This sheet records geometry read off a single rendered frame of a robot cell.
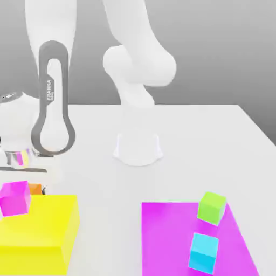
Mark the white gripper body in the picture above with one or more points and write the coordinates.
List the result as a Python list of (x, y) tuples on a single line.
[(23, 175)]

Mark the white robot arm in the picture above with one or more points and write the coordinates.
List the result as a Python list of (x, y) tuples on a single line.
[(54, 25)]

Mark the small orange cube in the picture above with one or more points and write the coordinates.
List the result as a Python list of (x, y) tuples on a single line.
[(35, 189)]

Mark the small magenta cube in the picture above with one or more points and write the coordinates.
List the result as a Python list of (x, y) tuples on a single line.
[(13, 199)]

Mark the small green cube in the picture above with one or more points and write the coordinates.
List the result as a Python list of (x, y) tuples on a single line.
[(211, 208)]

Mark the small cyan cube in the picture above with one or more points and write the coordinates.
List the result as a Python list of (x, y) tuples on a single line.
[(203, 252)]

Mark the large yellow box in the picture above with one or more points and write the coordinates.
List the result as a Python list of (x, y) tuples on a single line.
[(41, 232)]

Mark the large magenta box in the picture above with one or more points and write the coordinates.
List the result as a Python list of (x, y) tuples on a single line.
[(170, 237)]

